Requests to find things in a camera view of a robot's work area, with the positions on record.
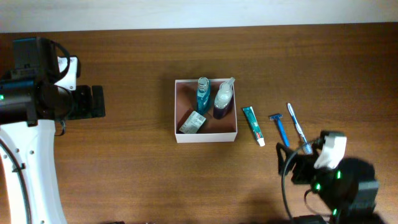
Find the teal mouthwash bottle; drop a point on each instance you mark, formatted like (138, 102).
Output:
(203, 95)

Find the green toothpaste tube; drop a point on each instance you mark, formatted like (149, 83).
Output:
(251, 117)

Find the blue white toothbrush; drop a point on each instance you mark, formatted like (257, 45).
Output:
(306, 145)

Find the green white soap bar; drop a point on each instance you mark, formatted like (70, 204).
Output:
(193, 123)

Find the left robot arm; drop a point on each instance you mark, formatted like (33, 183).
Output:
(37, 95)

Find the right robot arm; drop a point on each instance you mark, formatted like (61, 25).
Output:
(347, 185)

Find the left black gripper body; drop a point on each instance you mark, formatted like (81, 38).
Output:
(84, 101)

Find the clear pump soap bottle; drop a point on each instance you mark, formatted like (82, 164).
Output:
(223, 99)

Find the blue disposable razor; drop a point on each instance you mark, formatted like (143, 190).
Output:
(276, 118)

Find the white cardboard box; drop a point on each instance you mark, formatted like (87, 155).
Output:
(212, 130)

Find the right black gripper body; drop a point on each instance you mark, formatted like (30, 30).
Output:
(301, 170)

